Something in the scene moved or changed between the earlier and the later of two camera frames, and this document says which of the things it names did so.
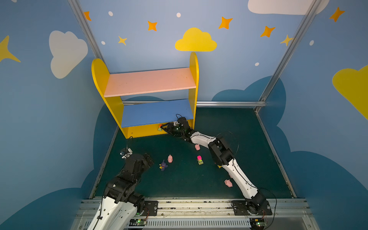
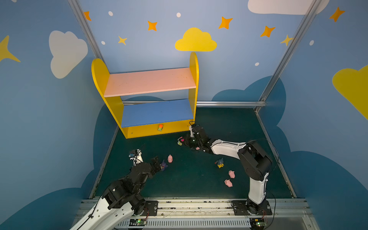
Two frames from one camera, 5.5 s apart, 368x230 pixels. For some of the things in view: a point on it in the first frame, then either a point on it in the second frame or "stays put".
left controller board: [137, 222] stays put
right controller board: [257, 224] stays put
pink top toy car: [200, 160] to [180, 141]
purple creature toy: [163, 166] stays put
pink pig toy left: [170, 158] stays put
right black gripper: [169, 128] to [188, 141]
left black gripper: [146, 160] to [155, 164]
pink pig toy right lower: [228, 183] stays put
